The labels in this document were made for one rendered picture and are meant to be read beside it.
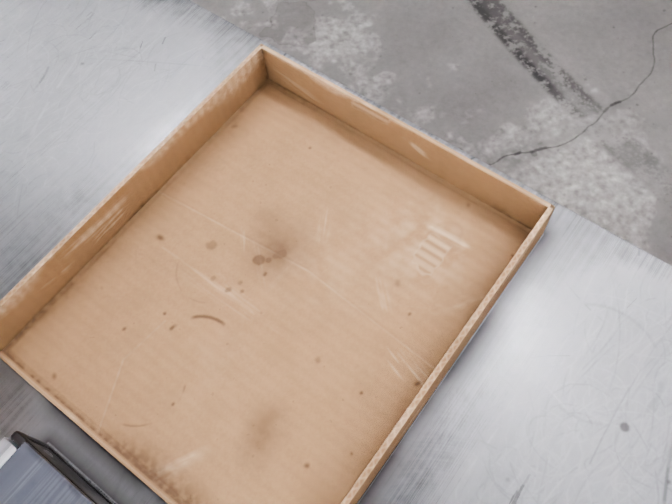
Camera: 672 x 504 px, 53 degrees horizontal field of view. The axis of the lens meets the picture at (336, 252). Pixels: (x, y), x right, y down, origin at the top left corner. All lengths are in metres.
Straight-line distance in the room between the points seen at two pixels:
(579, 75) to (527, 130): 0.21
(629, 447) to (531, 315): 0.10
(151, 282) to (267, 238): 0.09
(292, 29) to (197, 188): 1.30
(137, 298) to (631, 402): 0.34
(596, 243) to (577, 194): 1.03
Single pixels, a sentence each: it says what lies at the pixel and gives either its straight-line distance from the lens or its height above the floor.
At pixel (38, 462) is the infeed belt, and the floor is 0.88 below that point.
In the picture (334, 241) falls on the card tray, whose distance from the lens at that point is 0.50.
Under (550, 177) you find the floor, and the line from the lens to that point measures 1.56.
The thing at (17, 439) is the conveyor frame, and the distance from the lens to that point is 0.45.
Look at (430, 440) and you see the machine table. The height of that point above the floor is 0.83.
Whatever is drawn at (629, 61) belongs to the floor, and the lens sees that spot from 1.82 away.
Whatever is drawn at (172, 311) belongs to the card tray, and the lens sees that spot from 0.49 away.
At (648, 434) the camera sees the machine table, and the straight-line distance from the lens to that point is 0.48.
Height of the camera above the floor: 1.27
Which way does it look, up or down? 63 degrees down
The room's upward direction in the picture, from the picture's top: 6 degrees counter-clockwise
